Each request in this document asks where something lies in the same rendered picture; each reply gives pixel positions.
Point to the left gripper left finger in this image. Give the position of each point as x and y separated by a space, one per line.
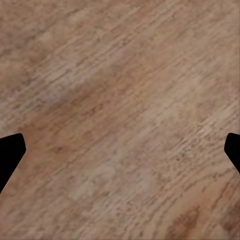
12 149

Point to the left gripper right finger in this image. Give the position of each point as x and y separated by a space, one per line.
232 149

